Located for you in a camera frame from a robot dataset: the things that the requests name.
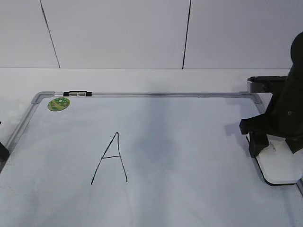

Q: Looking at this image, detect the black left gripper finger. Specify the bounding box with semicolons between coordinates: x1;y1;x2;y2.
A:
0;142;9;161

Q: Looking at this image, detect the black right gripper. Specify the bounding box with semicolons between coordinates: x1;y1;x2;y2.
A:
240;70;303;157

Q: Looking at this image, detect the white rectangular board eraser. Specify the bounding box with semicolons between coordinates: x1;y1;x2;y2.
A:
252;135;303;186

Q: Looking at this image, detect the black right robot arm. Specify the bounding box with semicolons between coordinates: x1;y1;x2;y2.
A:
240;33;303;158

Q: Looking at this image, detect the round green magnet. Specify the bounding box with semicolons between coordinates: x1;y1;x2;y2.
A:
47;97;71;112

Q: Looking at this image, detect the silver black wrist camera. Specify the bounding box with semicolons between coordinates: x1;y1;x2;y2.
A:
247;76;287;94

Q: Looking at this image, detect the white board with aluminium frame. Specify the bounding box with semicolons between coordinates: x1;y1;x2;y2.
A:
0;96;303;227

